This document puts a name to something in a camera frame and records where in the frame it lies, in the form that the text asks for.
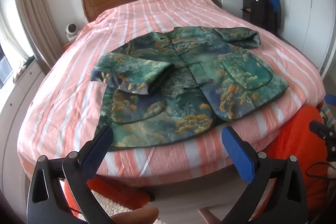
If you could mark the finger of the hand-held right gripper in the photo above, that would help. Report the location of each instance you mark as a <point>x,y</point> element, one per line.
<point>331,98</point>
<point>321,130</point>

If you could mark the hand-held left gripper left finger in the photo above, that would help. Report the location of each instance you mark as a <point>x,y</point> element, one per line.
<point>101,144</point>

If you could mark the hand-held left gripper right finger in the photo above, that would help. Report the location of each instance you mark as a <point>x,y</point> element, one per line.
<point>237,150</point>

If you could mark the green printed padded jacket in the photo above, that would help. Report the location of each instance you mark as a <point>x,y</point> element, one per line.
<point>199,77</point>

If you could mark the person's orange fleece jacket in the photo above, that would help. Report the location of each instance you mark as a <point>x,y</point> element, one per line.
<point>294,134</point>

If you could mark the pink striped bedsheet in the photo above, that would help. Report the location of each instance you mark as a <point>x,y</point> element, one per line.
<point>78,98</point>

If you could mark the white low cabinet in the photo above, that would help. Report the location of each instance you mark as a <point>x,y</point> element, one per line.
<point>15,113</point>

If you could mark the white wardrobe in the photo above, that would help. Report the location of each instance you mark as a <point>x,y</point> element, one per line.
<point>296,3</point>

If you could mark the wooden nightstand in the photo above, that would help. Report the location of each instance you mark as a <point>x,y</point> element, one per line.
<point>68,44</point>

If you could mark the dark jacket on chair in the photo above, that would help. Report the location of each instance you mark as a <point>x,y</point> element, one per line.
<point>262,11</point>

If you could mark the window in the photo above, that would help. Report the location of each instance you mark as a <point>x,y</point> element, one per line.
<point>8,50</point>

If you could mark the beige curtain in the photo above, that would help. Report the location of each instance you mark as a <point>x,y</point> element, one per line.
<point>34,16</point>

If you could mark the small white camera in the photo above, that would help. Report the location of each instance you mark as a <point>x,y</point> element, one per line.
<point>71,31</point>

